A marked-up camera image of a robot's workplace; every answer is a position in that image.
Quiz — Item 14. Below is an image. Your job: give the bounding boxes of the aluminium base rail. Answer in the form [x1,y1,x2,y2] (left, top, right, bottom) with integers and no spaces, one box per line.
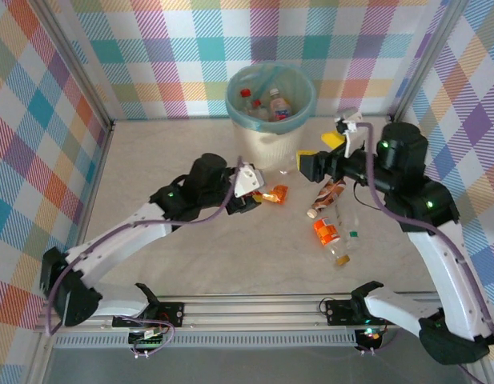
[38,294,444,331]

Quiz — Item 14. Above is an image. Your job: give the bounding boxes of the clear bottle with green cap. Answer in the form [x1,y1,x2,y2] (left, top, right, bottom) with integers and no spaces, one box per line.
[335,202,362,251]

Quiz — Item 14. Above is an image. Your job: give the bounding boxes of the brown coffee drink bottle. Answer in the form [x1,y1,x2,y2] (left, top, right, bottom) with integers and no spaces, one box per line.
[306,178,347,220]

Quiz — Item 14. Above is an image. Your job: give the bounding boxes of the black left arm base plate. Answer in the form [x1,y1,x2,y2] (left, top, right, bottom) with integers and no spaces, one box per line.
[112,300,187,327]

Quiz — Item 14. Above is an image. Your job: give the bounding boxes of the clear bottle red cola label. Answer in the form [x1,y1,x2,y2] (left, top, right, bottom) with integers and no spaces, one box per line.
[251,99,271,121]

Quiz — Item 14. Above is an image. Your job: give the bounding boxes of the clear unlabelled plastic bottle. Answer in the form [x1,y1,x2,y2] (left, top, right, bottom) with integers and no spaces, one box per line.
[276,158,302,179]

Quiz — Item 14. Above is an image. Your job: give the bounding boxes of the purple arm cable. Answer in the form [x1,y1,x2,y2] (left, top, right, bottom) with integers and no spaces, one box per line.
[352,122,494,384]
[44,155,244,337]

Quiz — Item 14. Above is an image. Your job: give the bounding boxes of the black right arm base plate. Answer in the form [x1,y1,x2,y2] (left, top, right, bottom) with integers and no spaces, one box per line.
[325,298,399,326]

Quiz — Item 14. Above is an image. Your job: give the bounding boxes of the white plastic waste bin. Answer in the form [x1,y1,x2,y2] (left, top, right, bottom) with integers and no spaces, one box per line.
[235,122,306,171]

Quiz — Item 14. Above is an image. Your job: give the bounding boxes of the light blue bin liner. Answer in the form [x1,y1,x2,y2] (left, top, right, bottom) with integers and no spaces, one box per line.
[225,63,315,133]

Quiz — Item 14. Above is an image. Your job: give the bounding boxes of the colourful plaid backdrop panel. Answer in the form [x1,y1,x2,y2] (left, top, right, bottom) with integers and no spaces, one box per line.
[394,0,494,353]
[50,0,452,121]
[0,0,111,341]

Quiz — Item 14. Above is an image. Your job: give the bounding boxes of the aluminium frame post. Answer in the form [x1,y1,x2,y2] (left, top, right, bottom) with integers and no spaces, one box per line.
[389,0,470,125]
[37,0,116,131]

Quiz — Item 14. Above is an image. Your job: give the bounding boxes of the green terminal block with wires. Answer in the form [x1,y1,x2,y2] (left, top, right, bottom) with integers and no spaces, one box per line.
[126,324,178,359]

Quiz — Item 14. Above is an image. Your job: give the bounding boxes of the clear bottle orange label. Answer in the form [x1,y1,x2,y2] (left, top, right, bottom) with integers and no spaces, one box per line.
[312,217,351,268]

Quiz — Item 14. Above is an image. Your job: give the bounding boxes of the grey slotted cable duct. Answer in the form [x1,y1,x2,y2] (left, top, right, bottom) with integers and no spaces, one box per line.
[54,334,359,350]

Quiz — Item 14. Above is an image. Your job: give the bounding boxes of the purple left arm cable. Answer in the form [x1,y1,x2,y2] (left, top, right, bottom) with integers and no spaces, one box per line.
[44,155,244,337]

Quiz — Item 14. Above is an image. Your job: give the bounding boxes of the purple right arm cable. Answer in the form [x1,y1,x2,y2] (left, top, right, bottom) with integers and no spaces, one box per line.
[352,122,494,384]

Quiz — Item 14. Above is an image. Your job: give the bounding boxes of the clear bottle with red cap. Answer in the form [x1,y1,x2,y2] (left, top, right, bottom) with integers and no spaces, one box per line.
[239,88,255,115]

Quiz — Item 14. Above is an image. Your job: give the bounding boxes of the small controller board with lights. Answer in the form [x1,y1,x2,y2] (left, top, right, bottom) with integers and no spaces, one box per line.
[355,326,386,355]

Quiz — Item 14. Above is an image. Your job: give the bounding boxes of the yellow orange juice bottle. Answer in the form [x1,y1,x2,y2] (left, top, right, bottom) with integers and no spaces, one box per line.
[260,183,291,206]

